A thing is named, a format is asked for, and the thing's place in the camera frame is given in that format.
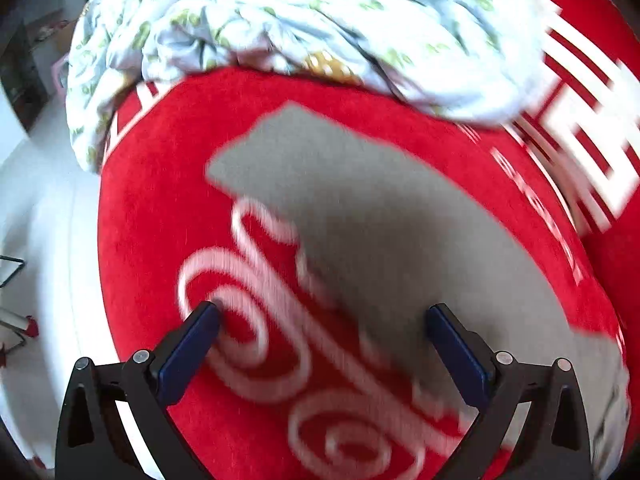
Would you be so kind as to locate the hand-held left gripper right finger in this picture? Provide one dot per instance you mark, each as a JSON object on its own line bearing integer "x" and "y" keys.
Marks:
{"x": 452, "y": 352}

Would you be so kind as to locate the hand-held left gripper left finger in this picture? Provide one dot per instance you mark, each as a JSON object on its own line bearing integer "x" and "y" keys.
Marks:
{"x": 192, "y": 345}

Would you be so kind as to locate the small grey knit garment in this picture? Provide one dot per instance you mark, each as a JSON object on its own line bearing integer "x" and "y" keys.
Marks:
{"x": 390, "y": 220}

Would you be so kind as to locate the red blanket with white print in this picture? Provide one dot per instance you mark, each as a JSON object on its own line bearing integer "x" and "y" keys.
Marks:
{"x": 160, "y": 185}

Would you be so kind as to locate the red and white floor object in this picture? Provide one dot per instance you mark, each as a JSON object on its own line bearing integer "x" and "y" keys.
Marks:
{"x": 22, "y": 325}

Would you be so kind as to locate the pink plastic item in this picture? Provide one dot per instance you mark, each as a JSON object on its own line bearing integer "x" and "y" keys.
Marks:
{"x": 61, "y": 74}

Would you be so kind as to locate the dark cabinet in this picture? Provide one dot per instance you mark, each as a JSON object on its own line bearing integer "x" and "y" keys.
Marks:
{"x": 22, "y": 75}

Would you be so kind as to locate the light blue floral quilt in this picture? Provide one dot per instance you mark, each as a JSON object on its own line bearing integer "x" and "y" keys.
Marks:
{"x": 300, "y": 20}

